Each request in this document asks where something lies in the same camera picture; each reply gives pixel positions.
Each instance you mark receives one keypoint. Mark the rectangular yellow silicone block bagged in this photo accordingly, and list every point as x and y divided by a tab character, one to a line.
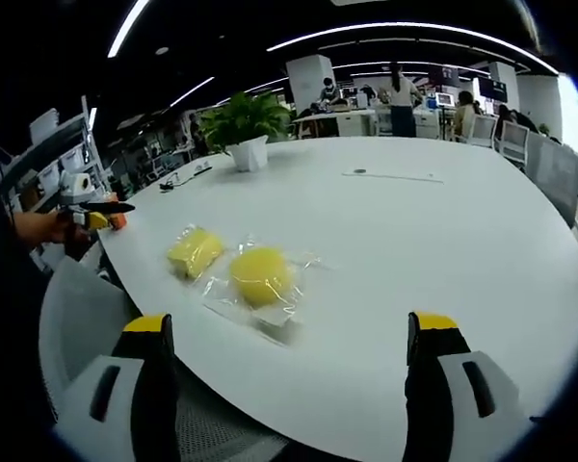
195	252

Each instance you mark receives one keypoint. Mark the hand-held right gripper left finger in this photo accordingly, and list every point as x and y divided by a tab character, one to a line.
101	433

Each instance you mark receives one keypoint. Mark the white desk with clutter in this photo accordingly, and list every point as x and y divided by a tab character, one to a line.
337	120

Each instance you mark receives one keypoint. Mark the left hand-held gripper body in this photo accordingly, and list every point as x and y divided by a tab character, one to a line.
72	190

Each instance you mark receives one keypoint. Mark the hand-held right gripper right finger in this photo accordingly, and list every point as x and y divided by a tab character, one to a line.
443	423

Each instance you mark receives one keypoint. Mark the white mesh office chair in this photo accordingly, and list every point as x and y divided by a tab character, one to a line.
515	142
484	130
84	308

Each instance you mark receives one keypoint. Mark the small monitor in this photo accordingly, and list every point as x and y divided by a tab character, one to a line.
445	99

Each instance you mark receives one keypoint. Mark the green potted plant white pot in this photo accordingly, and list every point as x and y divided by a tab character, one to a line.
245	122

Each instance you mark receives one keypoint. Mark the grey storage shelf with boxes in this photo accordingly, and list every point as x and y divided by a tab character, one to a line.
53	159

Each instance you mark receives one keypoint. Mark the grey desk partition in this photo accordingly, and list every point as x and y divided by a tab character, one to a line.
554	173

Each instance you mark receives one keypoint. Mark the round yellow silicone block bagged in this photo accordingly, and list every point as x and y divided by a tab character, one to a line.
262	276

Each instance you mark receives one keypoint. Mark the ceiling light strip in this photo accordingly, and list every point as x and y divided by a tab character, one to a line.
127	26
414	30
192	91

